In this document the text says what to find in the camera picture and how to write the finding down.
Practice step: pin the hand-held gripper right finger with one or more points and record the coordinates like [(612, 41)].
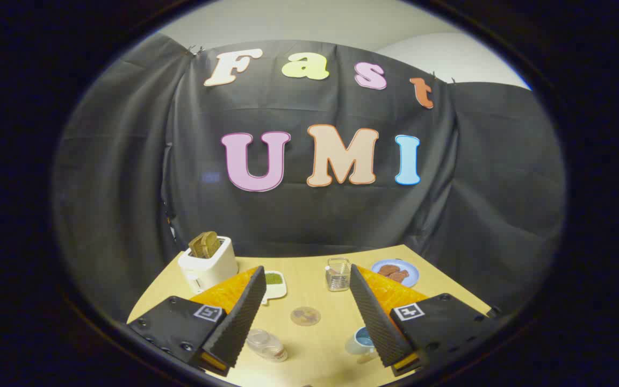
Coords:
[(375, 317)]

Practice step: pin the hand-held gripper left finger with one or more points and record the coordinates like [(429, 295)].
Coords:
[(240, 317)]

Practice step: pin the white cup with blue inside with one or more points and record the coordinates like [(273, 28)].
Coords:
[(360, 340)]

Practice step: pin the clear plastic juice bottle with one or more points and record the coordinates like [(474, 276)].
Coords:
[(267, 345)]

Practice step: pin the round brown coaster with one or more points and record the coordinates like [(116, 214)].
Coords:
[(305, 316)]

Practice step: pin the brown meat piece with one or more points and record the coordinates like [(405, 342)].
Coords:
[(388, 269), (398, 276)]

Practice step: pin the white dish with green powder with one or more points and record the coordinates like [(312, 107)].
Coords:
[(273, 282)]

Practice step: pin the clear glass jar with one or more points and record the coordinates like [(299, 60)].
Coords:
[(337, 275)]

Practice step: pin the white toaster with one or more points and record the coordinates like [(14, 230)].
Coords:
[(210, 266)]

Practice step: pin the light blue plate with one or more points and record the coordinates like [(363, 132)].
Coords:
[(409, 267)]

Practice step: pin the brown toast slice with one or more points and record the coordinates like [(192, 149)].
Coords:
[(204, 244)]

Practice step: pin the black backdrop cloth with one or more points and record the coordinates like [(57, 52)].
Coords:
[(315, 215)]

